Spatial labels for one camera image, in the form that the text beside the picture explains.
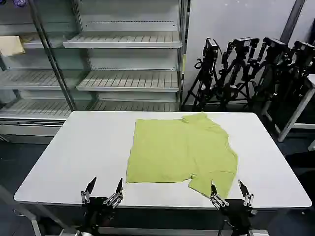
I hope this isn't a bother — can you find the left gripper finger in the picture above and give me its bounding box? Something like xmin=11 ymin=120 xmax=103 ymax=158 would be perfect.
xmin=103 ymin=177 xmax=124 ymax=209
xmin=81 ymin=176 xmax=97 ymax=205

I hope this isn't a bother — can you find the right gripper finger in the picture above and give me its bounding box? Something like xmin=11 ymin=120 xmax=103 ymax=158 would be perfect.
xmin=237 ymin=179 xmax=254 ymax=207
xmin=209 ymin=183 xmax=229 ymax=211

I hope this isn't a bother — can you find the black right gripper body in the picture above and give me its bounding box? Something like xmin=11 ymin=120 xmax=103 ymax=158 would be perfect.
xmin=220 ymin=199 xmax=253 ymax=230

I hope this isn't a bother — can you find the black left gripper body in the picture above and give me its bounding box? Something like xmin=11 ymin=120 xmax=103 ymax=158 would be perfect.
xmin=83 ymin=196 xmax=119 ymax=232

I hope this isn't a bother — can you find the lime green shirt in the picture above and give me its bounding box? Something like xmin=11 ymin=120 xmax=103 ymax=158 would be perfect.
xmin=126 ymin=112 xmax=239 ymax=199

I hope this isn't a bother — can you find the black tripod with wide head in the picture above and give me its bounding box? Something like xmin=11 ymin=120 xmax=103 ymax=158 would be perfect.
xmin=220 ymin=37 xmax=262 ymax=111

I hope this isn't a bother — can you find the glass-door display cabinet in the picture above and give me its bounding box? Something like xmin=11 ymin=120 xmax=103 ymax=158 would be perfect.
xmin=0 ymin=0 xmax=83 ymax=145

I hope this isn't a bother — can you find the grey open metal shelf unit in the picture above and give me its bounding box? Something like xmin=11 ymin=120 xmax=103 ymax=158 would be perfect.
xmin=63 ymin=0 xmax=191 ymax=112

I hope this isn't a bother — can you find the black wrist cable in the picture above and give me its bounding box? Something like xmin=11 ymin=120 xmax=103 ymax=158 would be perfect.
xmin=217 ymin=219 xmax=232 ymax=236

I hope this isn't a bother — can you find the black tripod with box camera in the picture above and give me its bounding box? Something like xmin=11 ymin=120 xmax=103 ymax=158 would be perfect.
xmin=181 ymin=37 xmax=223 ymax=112

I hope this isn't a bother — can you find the grey slanted metal post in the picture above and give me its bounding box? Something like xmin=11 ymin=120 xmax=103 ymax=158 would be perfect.
xmin=280 ymin=0 xmax=309 ymax=43

